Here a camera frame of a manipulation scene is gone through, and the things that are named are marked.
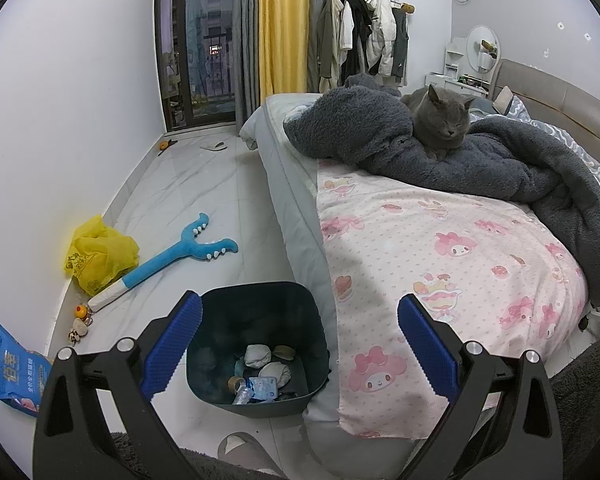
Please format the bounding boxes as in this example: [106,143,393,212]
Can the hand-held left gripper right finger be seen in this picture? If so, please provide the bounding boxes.
[397,294,565,480]

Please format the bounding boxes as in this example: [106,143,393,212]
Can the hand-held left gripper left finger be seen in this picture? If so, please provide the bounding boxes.
[32,291,203,480]

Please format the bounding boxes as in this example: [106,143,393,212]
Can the white paper ball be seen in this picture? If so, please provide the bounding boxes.
[244,344,272,368]
[259,362,292,387]

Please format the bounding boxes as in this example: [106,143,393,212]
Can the dark teal trash bin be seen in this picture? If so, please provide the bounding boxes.
[186,281,331,418]

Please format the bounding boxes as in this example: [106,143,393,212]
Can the blue wet wipe packet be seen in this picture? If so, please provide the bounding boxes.
[247,377,278,402]

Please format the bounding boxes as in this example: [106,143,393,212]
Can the blue forked plush toy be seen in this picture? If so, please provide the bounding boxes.
[87,212,239,313]

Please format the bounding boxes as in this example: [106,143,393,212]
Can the pink printed bed sheet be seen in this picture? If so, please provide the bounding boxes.
[316,157,588,440]

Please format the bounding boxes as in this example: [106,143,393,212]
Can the yellow plastic bag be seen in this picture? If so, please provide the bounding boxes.
[63,214,141,297]

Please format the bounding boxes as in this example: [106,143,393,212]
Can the grey slipper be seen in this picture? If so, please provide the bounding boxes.
[217,431,283,480]

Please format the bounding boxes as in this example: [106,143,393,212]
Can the grey fleece garment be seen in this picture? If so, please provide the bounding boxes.
[480,332,600,480]

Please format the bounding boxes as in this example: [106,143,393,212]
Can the blue printed food bag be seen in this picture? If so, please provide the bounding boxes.
[0,321,55,417]

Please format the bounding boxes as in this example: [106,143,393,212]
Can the dark grey fleece blanket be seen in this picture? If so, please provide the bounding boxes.
[282,72,600,308]

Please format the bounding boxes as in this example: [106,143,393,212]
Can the light grey mattress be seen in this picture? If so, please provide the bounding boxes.
[239,92,348,448]

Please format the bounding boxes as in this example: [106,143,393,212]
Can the grey cat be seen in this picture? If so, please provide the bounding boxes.
[400,84,477,161]

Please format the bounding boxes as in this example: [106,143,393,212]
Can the blue white patterned duvet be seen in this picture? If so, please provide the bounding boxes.
[505,95,600,211]

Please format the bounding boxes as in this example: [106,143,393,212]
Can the beige pillow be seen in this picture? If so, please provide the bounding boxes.
[493,85,515,113]

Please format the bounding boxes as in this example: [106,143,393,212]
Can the white dresser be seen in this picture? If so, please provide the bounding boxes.
[424,40,491,96]

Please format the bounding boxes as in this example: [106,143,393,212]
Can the beige padded headboard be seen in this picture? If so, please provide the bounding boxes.
[490,58,600,171]

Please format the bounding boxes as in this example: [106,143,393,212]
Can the glass balcony door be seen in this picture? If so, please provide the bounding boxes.
[155,0,241,133]

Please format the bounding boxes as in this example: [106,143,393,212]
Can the dark grey hanging vest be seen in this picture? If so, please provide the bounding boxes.
[391,9,410,86]

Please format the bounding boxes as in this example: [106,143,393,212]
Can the round vanity mirror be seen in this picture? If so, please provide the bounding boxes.
[466,25,501,78]

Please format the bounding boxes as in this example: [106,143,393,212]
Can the olive hanging coat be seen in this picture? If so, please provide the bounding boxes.
[316,2,338,92]

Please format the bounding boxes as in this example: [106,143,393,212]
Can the white puffer jacket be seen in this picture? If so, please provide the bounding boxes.
[358,0,397,78]

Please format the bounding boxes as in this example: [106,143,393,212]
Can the white hanging shirt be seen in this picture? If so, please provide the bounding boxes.
[332,0,353,66]

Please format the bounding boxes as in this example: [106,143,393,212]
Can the black hanging jacket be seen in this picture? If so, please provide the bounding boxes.
[339,0,376,81]

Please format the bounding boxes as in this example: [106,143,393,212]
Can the yellow curtain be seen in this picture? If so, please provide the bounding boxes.
[257,0,312,106]

